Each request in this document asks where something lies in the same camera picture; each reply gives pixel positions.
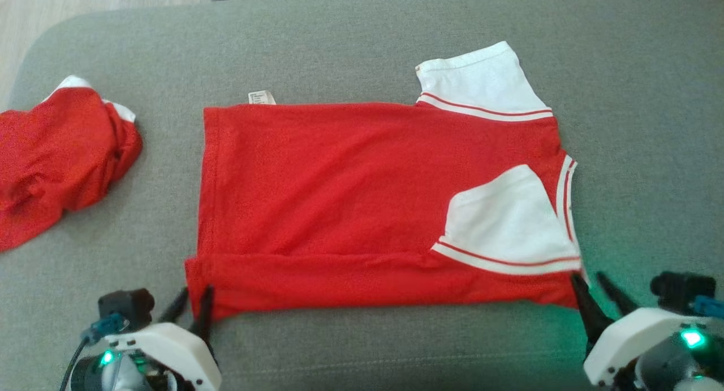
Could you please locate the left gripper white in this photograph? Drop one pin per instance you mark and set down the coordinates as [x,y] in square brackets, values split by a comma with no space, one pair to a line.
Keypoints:
[169,357]

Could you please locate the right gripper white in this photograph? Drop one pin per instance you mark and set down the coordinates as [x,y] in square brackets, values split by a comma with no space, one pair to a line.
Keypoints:
[622,340]

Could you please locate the red white sports jersey shirt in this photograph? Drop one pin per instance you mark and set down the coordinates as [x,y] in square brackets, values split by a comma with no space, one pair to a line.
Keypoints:
[339,198]

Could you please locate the red shorts white side stripes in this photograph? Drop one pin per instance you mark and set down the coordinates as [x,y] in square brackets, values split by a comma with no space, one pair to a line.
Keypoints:
[56,159]

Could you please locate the grey sofa seat cushion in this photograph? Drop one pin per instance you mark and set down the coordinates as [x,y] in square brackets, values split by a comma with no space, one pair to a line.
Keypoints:
[362,51]

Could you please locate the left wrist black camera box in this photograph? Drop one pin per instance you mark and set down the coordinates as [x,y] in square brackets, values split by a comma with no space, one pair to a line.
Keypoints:
[127,306]

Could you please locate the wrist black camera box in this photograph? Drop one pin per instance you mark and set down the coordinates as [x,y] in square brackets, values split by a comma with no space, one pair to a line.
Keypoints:
[679,289]
[127,306]

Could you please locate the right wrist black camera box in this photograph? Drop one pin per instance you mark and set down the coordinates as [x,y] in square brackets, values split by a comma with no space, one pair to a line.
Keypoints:
[679,289]

